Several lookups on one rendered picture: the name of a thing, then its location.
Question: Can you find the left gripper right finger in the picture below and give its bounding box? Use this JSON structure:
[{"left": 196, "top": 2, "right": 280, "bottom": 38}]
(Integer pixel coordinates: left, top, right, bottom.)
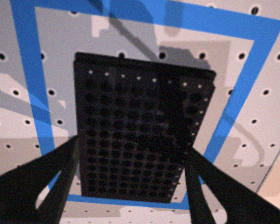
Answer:
[{"left": 184, "top": 147, "right": 280, "bottom": 224}]

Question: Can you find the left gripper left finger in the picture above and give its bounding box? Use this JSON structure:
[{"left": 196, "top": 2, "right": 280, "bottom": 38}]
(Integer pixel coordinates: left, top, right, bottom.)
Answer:
[{"left": 0, "top": 135, "right": 80, "bottom": 224}]

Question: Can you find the grey perforated breadboard plate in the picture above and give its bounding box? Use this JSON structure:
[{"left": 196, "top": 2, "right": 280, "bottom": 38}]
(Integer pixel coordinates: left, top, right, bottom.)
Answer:
[{"left": 0, "top": 0, "right": 280, "bottom": 224}]

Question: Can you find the blue tape outline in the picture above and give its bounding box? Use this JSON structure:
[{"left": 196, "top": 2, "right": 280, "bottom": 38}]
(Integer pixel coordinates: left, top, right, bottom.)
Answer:
[{"left": 10, "top": 0, "right": 280, "bottom": 210}]

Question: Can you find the black well plate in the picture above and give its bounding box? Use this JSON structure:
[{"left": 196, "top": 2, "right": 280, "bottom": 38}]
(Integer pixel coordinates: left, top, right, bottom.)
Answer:
[{"left": 73, "top": 52, "right": 217, "bottom": 204}]

